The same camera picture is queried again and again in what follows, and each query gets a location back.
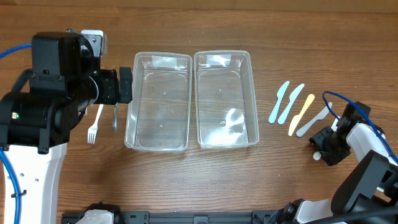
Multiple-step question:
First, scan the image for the mint green plastic knife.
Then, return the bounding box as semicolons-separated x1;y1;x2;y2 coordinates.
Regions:
268;81;290;124

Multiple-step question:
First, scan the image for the yellow plastic knife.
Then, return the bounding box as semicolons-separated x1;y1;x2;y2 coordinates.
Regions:
288;94;315;136

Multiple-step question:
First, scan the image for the white plastic knife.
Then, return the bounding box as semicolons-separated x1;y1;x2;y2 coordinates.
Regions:
313;118;338;161

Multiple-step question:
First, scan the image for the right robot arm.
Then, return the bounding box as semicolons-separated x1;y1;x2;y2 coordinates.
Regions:
268;101;397;224

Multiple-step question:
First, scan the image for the light blue plastic knife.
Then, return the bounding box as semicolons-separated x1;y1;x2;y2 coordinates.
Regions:
277;83;305;125

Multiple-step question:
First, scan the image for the blue cable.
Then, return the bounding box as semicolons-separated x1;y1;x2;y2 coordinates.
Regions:
0;42;34;224
322;90;398;166

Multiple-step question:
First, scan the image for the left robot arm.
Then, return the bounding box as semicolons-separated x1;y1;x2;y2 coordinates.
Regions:
1;29;133;223

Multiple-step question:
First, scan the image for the left clear plastic container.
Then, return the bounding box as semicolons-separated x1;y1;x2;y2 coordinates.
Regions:
124;52;193;152

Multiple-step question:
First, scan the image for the clear plastic container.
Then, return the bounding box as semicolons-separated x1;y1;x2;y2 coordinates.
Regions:
194;50;260;149
124;52;193;152

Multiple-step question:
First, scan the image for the left blue cable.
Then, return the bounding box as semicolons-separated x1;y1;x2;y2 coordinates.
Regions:
0;42;34;224

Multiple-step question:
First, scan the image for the white plastic fork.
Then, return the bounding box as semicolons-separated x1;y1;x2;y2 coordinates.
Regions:
87;104;104;144

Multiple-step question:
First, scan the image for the right clear plastic container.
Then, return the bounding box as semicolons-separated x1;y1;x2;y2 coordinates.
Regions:
194;50;260;149

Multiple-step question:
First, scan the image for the black corrugated cable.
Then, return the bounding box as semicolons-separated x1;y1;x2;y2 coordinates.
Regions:
307;207;398;224

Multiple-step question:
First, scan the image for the silver metal fork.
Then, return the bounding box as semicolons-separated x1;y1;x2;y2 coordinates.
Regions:
112;104;118;133

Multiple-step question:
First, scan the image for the pale grey plastic knife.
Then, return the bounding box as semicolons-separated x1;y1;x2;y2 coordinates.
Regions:
295;102;333;138

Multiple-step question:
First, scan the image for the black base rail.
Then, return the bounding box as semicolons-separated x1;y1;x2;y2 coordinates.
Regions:
60;202;280;224

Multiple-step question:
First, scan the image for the right blue cable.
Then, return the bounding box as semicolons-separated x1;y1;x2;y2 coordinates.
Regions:
322;90;398;166

